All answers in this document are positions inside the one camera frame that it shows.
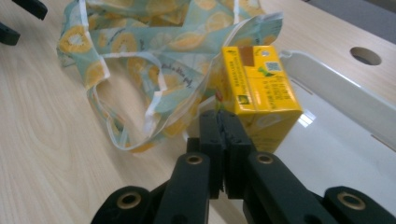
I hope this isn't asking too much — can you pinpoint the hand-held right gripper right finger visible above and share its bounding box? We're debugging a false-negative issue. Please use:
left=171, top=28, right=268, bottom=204
left=219, top=109, right=254, bottom=201

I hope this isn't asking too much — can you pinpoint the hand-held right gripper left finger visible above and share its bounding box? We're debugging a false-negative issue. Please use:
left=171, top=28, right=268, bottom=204
left=186, top=109, right=225, bottom=201

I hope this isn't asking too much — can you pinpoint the white plastic tray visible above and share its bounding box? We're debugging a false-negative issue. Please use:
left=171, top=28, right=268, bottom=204
left=186, top=49, right=396, bottom=217

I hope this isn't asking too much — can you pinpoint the yellow drink carton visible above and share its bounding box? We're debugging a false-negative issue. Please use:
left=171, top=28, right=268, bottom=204
left=214, top=44, right=304, bottom=154

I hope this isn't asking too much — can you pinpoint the lemon print plastic bag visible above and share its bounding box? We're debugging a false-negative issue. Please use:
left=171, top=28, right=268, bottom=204
left=56, top=0, right=285, bottom=154

